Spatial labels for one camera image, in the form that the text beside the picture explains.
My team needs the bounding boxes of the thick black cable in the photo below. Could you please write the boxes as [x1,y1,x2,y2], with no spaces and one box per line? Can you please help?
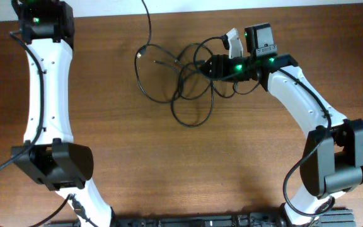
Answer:
[153,36,261,128]

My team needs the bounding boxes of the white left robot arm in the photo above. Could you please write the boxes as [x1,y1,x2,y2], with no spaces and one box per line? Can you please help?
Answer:
[11,1,116,226]

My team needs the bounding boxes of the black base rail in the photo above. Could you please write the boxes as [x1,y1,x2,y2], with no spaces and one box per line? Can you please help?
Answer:
[44,207,355,227]

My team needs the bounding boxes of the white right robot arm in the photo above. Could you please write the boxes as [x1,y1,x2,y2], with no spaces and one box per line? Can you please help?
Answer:
[195,23,363,226]

